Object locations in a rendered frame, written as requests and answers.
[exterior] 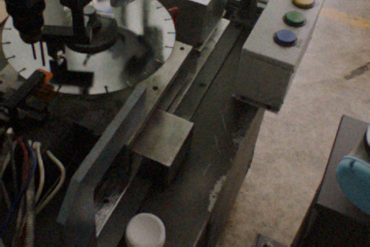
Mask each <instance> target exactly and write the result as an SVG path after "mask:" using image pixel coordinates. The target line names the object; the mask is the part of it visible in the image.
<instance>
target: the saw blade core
mask: <svg viewBox="0 0 370 247"><path fill-rule="evenodd" d="M153 1H155V0H134V1H133V2H131V3H130V4H129V5H127V6H126V7H124V6H123V7H117V8H113V7H112V6H111V4H110V0H97V3H96V4H95V6H94V7H95V8H96V9H97V10H101V11H103V12H106V13H108V14H114V18H116V21H117V23H118V25H119V34H118V37H117V38H116V40H115V41H113V42H112V43H111V45H108V46H107V47H105V48H102V49H100V50H77V49H75V48H73V47H71V46H70V45H67V44H65V49H66V54H65V55H61V57H60V58H59V59H57V60H56V59H52V58H51V57H49V56H48V55H47V49H46V42H42V44H43V50H44V55H45V64H46V66H45V67H44V66H42V58H41V52H40V42H39V41H38V42H37V43H36V44H34V45H35V49H36V56H37V59H33V54H32V46H31V45H28V44H26V43H24V42H23V41H22V40H21V38H20V36H19V32H18V31H17V30H16V29H15V28H14V27H13V25H12V17H11V16H10V17H9V18H8V19H7V21H6V25H5V26H4V28H3V29H4V30H2V49H3V53H4V54H5V56H6V58H7V62H8V63H9V64H10V65H11V66H12V68H14V70H15V71H16V72H17V73H19V74H20V75H21V76H22V77H23V78H25V79H27V78H28V77H30V76H31V74H32V73H33V72H34V71H35V70H36V69H38V68H41V69H43V70H45V71H47V72H49V73H52V74H53V77H52V79H51V80H50V81H49V82H48V83H47V84H46V85H44V84H42V83H40V84H42V88H45V89H47V90H50V91H55V92H57V91H58V89H59V86H61V88H60V90H59V91H58V92H59V93H65V94H70V95H82V90H81V89H82V88H84V91H83V95H101V94H106V93H107V92H108V93H112V92H116V91H121V90H123V89H126V88H129V87H130V86H134V85H136V84H138V83H140V82H143V81H144V80H146V79H147V78H148V77H149V75H150V76H152V74H154V73H156V72H157V71H158V70H159V69H161V67H162V66H163V65H164V63H165V62H166V60H167V59H168V58H169V56H170V55H171V52H172V50H173V49H172V48H173V47H174V40H175V34H174V33H175V30H174V24H173V20H172V19H171V17H170V15H169V14H168V12H167V11H166V9H165V8H164V7H163V6H162V5H161V4H160V3H159V2H156V3H154V4H151V2H153ZM64 7H65V6H63V5H61V4H60V0H45V11H44V12H43V17H44V19H45V24H44V25H51V26H61V23H62V22H63V21H64V19H65V18H66V17H68V16H69V15H70V14H71V13H67V12H64ZM157 8H159V9H158V10H157ZM165 20H167V21H165ZM10 29H12V30H11V31H9V30H10ZM168 33H170V34H168ZM8 43H11V44H8ZM165 46H167V48H165ZM13 56H15V58H12V57H13ZM157 59H159V60H160V61H158V60H157ZM162 62H163V63H162ZM23 69H26V70H23ZM22 70H23V71H22ZM144 72H147V73H144ZM127 81H128V82H129V83H130V85H129V84H128V82H127ZM104 87H107V91H106V89H105V88H104Z"/></svg>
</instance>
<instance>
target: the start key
mask: <svg viewBox="0 0 370 247"><path fill-rule="evenodd" d="M285 20H286V21H288V22H289V23H290V24H293V25H301V24H303V23H304V22H305V15H303V14H302V13H301V12H299V11H290V12H288V13H287V14H286V16H285Z"/></svg>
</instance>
